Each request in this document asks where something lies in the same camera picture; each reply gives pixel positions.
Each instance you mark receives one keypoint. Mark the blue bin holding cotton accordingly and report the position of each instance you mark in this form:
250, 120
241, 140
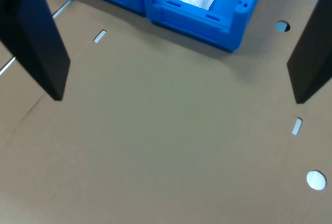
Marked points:
194, 27

